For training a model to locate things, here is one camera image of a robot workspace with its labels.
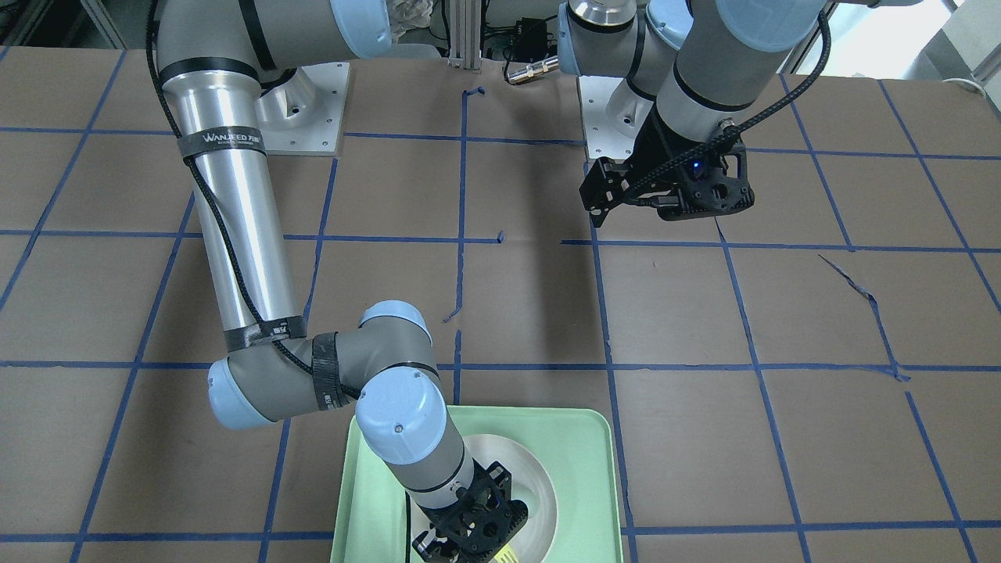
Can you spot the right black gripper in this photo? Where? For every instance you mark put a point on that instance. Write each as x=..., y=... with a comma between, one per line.
x=429, y=541

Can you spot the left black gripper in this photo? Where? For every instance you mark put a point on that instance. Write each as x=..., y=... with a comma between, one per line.
x=655, y=150

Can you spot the yellow plastic fork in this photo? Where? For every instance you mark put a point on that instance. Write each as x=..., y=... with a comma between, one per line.
x=506, y=555

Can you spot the white round plate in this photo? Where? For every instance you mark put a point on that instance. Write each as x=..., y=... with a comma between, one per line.
x=530, y=483

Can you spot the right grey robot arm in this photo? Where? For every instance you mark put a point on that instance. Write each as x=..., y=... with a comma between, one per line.
x=210, y=62

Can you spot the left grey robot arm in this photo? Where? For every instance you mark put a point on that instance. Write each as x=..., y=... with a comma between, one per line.
x=701, y=65

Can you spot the light green tray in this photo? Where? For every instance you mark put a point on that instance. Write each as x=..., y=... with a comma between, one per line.
x=562, y=465

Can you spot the gold metal cylinder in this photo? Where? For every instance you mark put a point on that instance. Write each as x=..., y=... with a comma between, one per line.
x=531, y=71

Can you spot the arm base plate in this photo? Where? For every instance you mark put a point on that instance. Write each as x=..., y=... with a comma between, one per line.
x=612, y=114
x=303, y=116

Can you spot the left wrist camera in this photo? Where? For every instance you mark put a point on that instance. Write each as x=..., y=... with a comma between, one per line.
x=709, y=186

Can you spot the aluminium profile post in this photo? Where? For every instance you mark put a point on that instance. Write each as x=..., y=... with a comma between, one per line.
x=465, y=34

